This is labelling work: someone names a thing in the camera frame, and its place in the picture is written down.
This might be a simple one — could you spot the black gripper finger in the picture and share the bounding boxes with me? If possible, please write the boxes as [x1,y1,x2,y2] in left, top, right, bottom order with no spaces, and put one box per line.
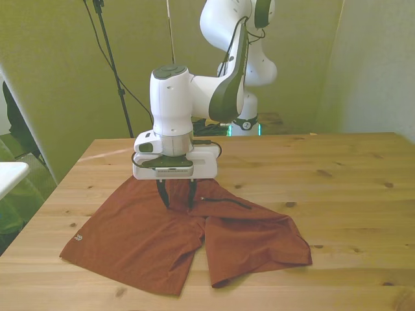
[156,179,170,209]
[187,179,197,209]

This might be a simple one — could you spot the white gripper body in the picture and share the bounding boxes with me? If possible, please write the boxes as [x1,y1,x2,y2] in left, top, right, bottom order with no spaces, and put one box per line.
[132,149,219,181]

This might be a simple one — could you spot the rust orange shorts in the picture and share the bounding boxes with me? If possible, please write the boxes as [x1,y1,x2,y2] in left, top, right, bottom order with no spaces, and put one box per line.
[59,177,314,296]

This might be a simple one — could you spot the black tripod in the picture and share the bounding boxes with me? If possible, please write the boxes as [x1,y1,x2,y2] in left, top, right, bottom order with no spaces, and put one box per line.
[92,0,135,139]

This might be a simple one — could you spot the white tray table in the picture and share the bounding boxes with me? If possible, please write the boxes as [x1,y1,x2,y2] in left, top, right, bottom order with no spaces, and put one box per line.
[0,161,30,201]

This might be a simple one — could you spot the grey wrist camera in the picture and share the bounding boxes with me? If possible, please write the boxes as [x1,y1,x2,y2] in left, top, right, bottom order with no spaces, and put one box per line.
[154,165,195,178]

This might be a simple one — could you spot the black shorts drawstring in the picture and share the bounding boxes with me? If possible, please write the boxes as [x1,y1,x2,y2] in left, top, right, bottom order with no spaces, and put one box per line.
[200,196,252,211]

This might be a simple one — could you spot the black cable bundle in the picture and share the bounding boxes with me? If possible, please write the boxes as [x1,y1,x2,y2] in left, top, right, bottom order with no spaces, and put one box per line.
[191,118,231,137]

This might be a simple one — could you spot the black tripod cable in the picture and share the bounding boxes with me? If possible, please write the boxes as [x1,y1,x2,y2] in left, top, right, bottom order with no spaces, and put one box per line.
[82,0,154,119]

